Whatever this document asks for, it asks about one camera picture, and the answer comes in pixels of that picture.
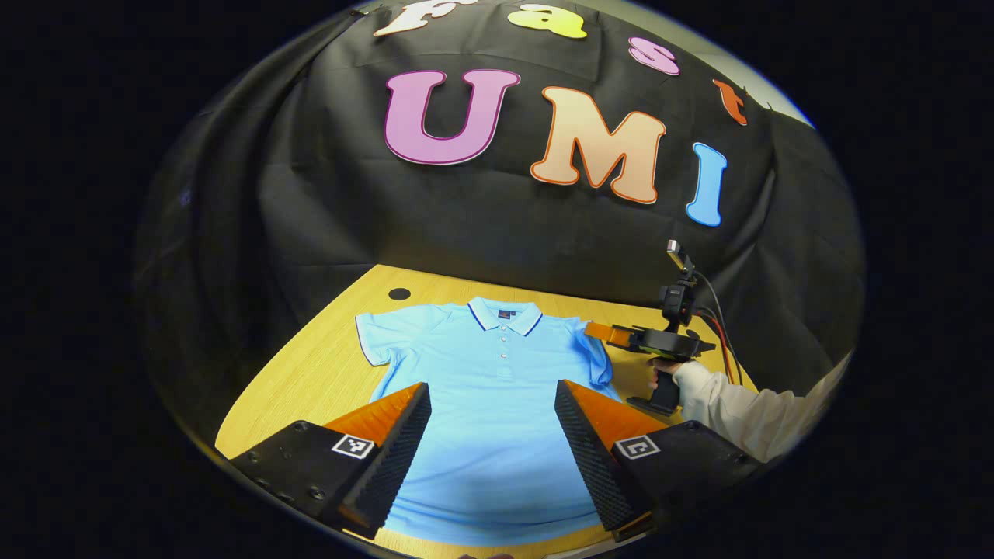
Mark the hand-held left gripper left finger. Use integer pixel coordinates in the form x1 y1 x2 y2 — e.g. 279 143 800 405
229 381 433 540

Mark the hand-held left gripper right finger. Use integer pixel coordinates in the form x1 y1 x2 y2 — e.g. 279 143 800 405
554 379 766 543

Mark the light blue T-shirt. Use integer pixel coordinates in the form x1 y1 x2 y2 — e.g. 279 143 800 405
355 296 622 547

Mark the black backdrop cloth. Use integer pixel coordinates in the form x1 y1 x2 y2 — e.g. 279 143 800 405
132 0 867 436

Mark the red cable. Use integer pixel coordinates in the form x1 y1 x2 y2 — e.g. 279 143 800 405
699 311 735 385

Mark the black cable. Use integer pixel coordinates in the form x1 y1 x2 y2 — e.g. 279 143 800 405
693 272 745 385

